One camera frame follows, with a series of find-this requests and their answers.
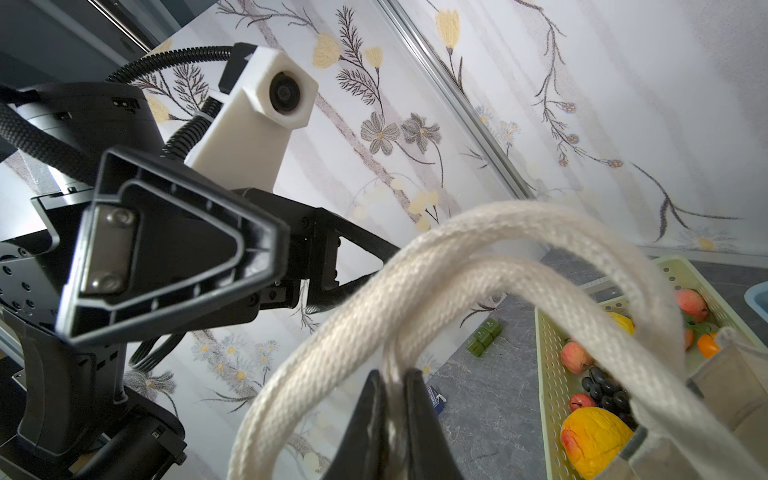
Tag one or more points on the small green toy on floor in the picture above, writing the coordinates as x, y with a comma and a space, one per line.
483, 337

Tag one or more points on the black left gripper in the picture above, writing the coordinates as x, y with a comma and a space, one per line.
160, 246

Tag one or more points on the small blue card box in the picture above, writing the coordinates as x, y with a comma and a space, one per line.
437, 399

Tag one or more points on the orange toy fruit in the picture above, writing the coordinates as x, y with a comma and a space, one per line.
592, 438

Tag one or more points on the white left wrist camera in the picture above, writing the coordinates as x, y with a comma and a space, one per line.
265, 96

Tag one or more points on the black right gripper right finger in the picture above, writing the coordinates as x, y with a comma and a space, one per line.
428, 454

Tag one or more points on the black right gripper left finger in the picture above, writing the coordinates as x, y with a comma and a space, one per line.
363, 450

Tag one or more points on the blue plastic vegetable basket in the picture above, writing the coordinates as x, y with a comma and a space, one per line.
756, 298

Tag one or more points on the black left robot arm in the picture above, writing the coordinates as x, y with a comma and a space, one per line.
76, 418

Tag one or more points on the green plastic fruit basket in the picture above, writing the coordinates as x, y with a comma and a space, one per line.
650, 363

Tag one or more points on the floral canvas tote bag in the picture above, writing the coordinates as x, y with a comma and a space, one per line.
504, 410

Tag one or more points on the dark toy grape bunch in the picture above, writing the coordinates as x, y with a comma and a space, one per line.
608, 394

